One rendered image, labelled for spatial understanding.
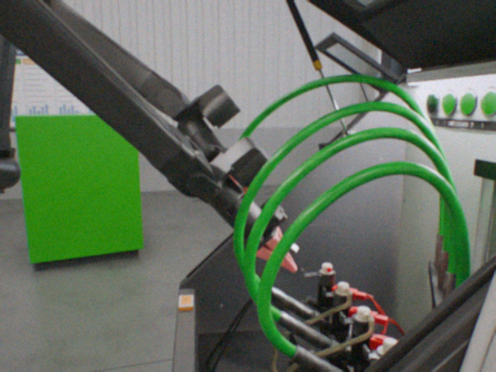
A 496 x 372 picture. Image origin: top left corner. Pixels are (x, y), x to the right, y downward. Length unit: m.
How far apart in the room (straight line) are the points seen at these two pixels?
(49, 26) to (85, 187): 3.39
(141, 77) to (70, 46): 0.37
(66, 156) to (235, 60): 4.16
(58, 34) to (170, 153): 0.21
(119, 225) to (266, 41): 4.54
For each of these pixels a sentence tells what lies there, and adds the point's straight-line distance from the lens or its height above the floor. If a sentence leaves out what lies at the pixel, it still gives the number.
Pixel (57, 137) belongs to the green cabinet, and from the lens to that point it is 3.84.
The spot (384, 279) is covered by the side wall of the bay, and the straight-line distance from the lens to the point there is 1.15.
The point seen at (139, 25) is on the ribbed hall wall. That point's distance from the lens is 7.18.
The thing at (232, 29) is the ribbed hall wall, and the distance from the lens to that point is 7.43.
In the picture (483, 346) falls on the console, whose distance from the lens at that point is 0.41.
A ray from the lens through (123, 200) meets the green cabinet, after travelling 3.95.
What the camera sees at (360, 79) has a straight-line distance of 0.75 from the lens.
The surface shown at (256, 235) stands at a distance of 0.51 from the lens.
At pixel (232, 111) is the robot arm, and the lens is 0.85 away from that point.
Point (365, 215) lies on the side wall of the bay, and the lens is 1.07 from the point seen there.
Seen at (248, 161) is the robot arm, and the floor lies 1.29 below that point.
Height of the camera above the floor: 1.37
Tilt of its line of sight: 11 degrees down
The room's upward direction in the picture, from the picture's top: straight up
